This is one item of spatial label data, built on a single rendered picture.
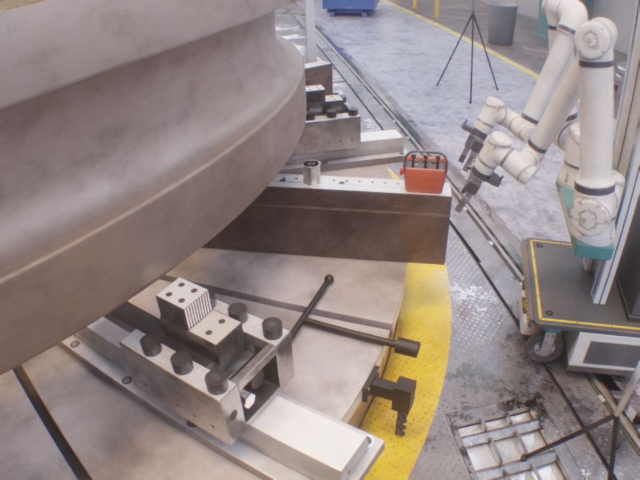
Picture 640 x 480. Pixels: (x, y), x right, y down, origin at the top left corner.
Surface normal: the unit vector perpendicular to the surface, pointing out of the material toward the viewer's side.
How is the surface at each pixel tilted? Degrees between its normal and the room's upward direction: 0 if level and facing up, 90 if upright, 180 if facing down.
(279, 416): 0
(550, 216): 0
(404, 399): 90
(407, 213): 90
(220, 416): 90
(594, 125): 89
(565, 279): 0
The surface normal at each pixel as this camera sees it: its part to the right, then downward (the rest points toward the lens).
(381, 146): 0.18, 0.22
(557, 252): -0.04, -0.85
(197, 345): -0.54, 0.46
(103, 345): -0.53, 0.17
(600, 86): -0.29, 0.45
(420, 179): -0.18, 0.62
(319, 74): 0.57, 0.41
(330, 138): 0.21, 0.51
